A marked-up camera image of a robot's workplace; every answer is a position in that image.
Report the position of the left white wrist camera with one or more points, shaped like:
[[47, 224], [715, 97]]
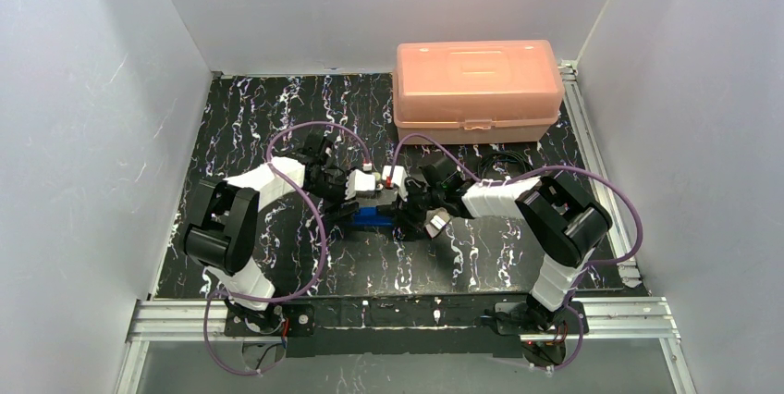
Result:
[[361, 184]]

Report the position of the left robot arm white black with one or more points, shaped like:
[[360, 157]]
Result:
[[221, 230]]

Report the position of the orange plastic toolbox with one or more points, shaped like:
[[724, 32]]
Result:
[[476, 92]]

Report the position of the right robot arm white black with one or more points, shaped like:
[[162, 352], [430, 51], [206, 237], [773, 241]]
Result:
[[566, 220]]

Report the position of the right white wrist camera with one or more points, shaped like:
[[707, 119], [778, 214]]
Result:
[[394, 178]]

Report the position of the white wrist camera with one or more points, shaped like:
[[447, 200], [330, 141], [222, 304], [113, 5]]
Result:
[[394, 178], [361, 184]]

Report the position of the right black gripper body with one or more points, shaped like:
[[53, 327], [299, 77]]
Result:
[[407, 206]]

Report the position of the blue stapler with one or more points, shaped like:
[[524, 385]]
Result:
[[372, 217]]

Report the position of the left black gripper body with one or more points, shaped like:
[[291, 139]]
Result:
[[342, 196]]

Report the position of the beige stapler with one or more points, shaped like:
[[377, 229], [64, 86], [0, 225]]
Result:
[[380, 181]]

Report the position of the cardboard staples tray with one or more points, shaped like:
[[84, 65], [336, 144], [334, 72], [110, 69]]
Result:
[[436, 221]]

